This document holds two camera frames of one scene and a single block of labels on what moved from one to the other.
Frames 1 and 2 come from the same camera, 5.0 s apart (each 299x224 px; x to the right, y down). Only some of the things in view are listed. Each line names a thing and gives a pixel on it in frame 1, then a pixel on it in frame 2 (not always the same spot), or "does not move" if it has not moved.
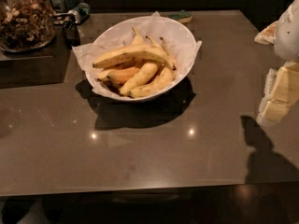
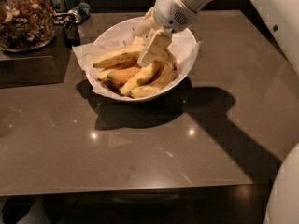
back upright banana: x=137 y=39 does not move
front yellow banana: x=162 y=79 does not move
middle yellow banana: x=140 y=77 does not move
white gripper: x=289 y=35 -> x=172 y=12
